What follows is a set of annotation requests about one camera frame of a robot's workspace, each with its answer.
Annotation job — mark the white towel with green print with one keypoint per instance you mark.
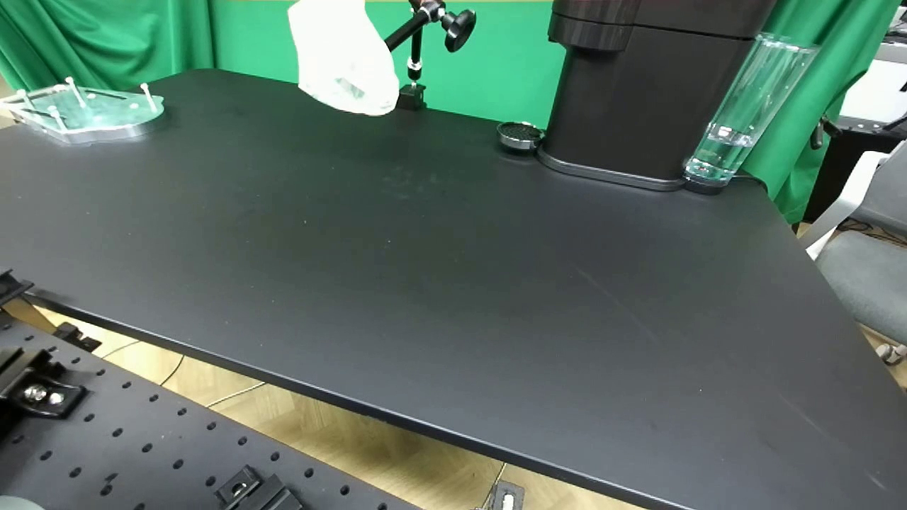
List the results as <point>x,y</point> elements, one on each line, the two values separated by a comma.
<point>342,58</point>

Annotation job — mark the small black round cap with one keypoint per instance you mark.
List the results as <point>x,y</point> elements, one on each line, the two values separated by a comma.
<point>521,136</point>

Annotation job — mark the black box stand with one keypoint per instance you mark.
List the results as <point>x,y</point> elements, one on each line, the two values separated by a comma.
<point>633,86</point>

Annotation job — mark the green curtain backdrop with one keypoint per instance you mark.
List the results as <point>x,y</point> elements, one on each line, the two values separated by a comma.
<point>245,37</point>

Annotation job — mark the black perforated breadboard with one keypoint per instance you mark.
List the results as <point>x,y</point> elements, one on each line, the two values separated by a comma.
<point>124,442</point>

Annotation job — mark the grey office chair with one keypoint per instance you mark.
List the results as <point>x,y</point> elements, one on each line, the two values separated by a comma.
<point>874,263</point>

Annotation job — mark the black clamp with silver bolts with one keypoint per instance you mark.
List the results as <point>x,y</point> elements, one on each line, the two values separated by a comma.
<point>39,391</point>

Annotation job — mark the white side table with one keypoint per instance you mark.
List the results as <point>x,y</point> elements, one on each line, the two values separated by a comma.
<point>881,95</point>

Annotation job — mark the black bracket on breadboard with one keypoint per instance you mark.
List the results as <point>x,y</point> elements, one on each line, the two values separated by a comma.
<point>257,490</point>

